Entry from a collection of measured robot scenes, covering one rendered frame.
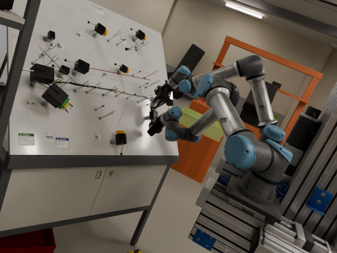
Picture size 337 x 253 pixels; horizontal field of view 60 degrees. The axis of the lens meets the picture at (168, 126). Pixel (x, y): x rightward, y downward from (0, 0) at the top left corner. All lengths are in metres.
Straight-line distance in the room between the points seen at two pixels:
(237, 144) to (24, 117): 1.00
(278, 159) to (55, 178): 1.14
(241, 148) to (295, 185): 0.40
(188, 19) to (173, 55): 1.41
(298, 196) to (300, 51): 9.81
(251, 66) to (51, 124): 1.10
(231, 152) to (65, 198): 1.07
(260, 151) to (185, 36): 10.51
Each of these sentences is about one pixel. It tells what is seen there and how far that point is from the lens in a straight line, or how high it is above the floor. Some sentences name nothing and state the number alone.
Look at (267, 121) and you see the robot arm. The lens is 1.80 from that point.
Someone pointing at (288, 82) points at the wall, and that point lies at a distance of 10.98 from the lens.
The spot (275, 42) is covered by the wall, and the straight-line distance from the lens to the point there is 11.06.
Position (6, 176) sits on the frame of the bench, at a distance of 1.59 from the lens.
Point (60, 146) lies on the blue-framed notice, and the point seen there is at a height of 0.90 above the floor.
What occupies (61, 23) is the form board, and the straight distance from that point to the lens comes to 1.90.
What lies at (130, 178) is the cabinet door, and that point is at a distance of 2.03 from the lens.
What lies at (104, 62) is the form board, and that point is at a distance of 1.95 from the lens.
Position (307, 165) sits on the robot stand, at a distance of 1.38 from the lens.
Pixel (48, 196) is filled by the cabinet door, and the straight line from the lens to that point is 1.77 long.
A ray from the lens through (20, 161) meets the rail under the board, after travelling 1.52.
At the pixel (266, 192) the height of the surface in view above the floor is 1.21.
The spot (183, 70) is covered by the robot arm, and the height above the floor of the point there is 1.47.
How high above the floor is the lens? 1.58
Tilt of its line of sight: 14 degrees down
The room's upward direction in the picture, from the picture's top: 23 degrees clockwise
